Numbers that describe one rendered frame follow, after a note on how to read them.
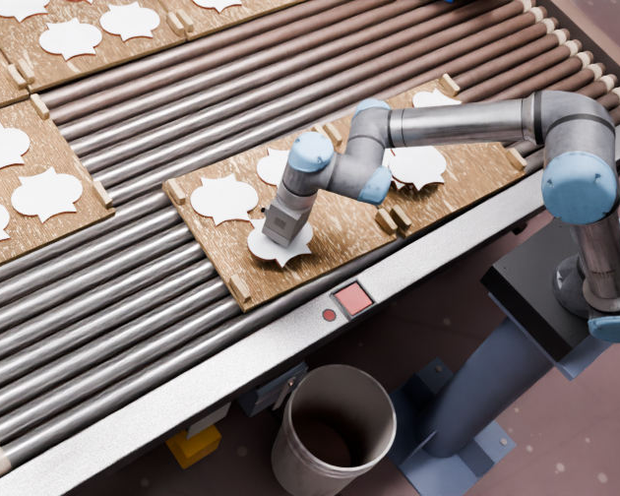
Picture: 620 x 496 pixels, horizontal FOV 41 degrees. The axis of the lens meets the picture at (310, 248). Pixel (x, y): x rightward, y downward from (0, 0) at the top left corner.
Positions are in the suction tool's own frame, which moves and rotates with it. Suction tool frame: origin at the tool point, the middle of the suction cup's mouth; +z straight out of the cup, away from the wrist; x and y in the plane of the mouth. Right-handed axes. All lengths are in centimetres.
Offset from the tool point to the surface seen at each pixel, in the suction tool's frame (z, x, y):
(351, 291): 4.9, 18.5, -1.8
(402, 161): -1.0, 11.7, -35.9
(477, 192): 4, 30, -45
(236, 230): 4.1, -9.3, 1.3
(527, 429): 98, 87, -54
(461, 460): 97, 72, -31
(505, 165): 4, 33, -58
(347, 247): 4.2, 12.4, -10.7
